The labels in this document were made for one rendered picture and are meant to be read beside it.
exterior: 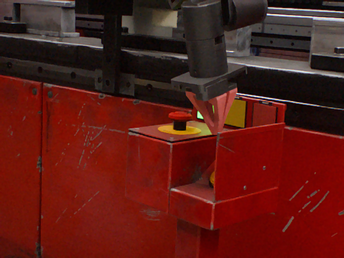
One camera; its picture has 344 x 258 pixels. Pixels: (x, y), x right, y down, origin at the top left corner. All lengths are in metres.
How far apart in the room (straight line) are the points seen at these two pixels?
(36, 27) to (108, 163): 0.52
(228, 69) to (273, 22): 0.75
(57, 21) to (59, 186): 0.45
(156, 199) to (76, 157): 0.62
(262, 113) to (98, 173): 0.62
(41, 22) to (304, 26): 0.72
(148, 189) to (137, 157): 0.06
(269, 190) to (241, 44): 0.50
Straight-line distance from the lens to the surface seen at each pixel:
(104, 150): 1.57
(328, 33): 1.36
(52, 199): 1.74
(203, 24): 0.93
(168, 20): 1.57
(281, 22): 1.70
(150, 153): 1.05
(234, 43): 1.46
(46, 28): 1.87
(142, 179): 1.07
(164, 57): 1.42
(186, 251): 1.11
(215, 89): 0.94
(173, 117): 1.07
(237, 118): 1.11
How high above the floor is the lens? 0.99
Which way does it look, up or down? 11 degrees down
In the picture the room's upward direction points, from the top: 3 degrees clockwise
